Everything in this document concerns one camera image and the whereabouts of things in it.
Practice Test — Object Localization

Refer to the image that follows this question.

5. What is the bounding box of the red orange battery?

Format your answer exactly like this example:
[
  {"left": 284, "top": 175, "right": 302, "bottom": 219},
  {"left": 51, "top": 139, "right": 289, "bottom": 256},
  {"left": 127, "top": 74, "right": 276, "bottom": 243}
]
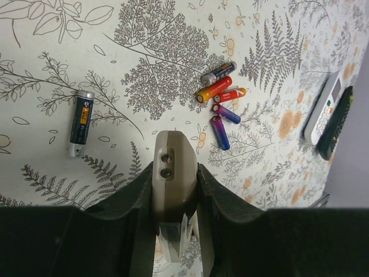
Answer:
[{"left": 213, "top": 88, "right": 247, "bottom": 103}]

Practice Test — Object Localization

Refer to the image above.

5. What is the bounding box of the white grey remote control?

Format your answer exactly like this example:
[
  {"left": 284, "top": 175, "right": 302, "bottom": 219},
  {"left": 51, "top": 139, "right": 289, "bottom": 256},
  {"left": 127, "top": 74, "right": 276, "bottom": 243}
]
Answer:
[{"left": 304, "top": 71, "right": 343, "bottom": 145}]

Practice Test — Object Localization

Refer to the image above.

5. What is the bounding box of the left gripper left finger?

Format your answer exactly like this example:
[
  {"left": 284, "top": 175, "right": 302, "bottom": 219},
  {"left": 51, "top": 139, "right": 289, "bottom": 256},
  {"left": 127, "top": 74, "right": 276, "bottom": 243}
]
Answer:
[{"left": 1, "top": 165, "right": 156, "bottom": 276}]

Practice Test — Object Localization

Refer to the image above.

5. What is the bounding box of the floral table mat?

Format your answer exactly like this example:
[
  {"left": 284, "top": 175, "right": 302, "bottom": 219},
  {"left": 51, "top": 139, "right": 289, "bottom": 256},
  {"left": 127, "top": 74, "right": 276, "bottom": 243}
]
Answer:
[{"left": 0, "top": 0, "right": 369, "bottom": 277}]

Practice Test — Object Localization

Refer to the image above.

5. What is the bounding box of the black remote control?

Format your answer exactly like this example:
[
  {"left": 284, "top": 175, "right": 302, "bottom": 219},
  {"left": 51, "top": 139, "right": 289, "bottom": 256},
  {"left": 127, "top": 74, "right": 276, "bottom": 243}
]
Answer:
[{"left": 317, "top": 86, "right": 353, "bottom": 160}]

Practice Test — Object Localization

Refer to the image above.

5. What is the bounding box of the red yellow battery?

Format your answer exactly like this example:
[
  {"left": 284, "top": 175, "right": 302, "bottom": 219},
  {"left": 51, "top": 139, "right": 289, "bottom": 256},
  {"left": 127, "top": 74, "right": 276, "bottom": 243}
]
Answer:
[{"left": 196, "top": 76, "right": 233, "bottom": 103}]

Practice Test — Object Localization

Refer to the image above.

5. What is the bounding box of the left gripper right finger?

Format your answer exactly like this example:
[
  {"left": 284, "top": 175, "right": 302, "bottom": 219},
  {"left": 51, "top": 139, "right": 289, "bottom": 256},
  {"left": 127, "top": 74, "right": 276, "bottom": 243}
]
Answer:
[{"left": 197, "top": 164, "right": 368, "bottom": 276}]

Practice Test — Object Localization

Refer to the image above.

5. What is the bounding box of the purple blue battery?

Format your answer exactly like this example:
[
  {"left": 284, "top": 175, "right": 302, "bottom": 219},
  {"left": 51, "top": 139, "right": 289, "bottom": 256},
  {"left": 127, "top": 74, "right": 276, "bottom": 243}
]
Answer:
[{"left": 212, "top": 104, "right": 241, "bottom": 124}]

